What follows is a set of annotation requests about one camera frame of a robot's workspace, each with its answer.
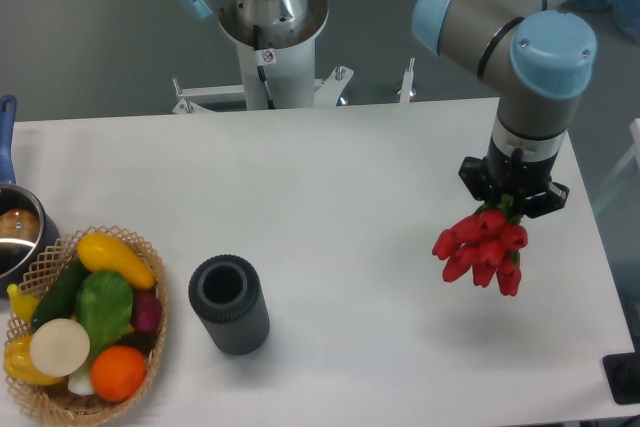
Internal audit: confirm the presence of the yellow banana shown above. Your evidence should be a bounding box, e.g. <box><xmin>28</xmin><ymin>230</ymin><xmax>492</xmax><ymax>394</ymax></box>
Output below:
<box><xmin>7</xmin><ymin>284</ymin><xmax>40</xmax><ymax>324</ymax></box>

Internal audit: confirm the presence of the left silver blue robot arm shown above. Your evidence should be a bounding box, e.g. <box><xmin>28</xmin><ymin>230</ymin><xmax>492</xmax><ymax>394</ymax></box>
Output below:
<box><xmin>181</xmin><ymin>0</ymin><xmax>576</xmax><ymax>218</ymax></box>

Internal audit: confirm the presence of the yellow squash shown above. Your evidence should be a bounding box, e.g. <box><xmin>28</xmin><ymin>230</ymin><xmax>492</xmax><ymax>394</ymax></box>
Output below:
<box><xmin>77</xmin><ymin>232</ymin><xmax>156</xmax><ymax>290</ymax></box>

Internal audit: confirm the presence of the dark pot with blue handle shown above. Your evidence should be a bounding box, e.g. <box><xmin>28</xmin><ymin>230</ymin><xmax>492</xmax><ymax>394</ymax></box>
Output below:
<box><xmin>1</xmin><ymin>95</ymin><xmax>59</xmax><ymax>299</ymax></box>

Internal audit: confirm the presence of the dark grey ribbed vase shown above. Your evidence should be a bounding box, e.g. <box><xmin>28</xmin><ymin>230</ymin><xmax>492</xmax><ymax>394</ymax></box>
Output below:
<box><xmin>188</xmin><ymin>254</ymin><xmax>270</xmax><ymax>355</ymax></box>

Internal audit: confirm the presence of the orange fruit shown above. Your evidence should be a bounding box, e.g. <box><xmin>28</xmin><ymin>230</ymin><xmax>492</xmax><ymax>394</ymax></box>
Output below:
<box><xmin>90</xmin><ymin>346</ymin><xmax>146</xmax><ymax>402</ymax></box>

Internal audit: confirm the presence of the green cucumber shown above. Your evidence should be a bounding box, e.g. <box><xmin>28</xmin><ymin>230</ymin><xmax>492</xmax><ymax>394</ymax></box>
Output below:
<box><xmin>30</xmin><ymin>258</ymin><xmax>90</xmax><ymax>331</ymax></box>

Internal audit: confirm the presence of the black device at table edge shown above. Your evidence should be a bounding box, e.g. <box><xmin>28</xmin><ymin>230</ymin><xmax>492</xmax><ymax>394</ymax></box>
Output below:
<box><xmin>602</xmin><ymin>352</ymin><xmax>639</xmax><ymax>405</ymax></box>

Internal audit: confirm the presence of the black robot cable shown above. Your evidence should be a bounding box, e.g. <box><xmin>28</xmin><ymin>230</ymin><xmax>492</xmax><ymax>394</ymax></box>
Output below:
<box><xmin>251</xmin><ymin>24</ymin><xmax>277</xmax><ymax>110</ymax></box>

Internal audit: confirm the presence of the white round radish slice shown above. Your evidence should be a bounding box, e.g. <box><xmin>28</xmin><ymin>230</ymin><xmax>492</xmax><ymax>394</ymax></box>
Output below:
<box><xmin>29</xmin><ymin>318</ymin><xmax>90</xmax><ymax>377</ymax></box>

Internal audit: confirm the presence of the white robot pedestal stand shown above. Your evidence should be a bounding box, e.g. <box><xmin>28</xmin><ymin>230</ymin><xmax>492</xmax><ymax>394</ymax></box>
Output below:
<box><xmin>171</xmin><ymin>41</ymin><xmax>417</xmax><ymax>115</ymax></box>

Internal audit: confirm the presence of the red tulip bouquet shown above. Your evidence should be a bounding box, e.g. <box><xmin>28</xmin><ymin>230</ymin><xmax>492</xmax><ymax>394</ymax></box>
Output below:
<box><xmin>432</xmin><ymin>194</ymin><xmax>528</xmax><ymax>297</ymax></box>

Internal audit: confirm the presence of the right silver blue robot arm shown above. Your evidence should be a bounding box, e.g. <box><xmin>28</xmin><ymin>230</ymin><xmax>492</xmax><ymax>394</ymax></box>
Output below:
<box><xmin>411</xmin><ymin>0</ymin><xmax>597</xmax><ymax>217</ymax></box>

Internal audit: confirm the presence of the white frame at right edge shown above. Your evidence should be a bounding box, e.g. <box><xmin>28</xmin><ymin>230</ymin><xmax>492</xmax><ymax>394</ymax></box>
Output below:
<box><xmin>592</xmin><ymin>118</ymin><xmax>639</xmax><ymax>216</ymax></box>

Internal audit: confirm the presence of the green lettuce leaf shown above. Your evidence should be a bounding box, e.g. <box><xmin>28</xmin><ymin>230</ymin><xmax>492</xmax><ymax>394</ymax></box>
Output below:
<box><xmin>75</xmin><ymin>270</ymin><xmax>134</xmax><ymax>361</ymax></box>

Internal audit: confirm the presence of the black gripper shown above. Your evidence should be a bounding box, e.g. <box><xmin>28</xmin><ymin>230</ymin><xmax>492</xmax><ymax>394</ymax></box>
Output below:
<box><xmin>459</xmin><ymin>134</ymin><xmax>570</xmax><ymax>218</ymax></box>

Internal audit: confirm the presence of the woven wicker basket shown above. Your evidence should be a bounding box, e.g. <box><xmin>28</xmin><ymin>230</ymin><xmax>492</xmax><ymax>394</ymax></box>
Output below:
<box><xmin>1</xmin><ymin>226</ymin><xmax>169</xmax><ymax>426</ymax></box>

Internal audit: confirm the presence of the yellow bell pepper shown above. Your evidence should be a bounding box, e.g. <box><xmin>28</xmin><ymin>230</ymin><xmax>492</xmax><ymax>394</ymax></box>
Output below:
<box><xmin>3</xmin><ymin>335</ymin><xmax>64</xmax><ymax>386</ymax></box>

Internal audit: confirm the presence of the purple red onion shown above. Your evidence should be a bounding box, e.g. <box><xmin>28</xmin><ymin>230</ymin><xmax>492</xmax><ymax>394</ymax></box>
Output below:
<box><xmin>131</xmin><ymin>291</ymin><xmax>162</xmax><ymax>332</ymax></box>

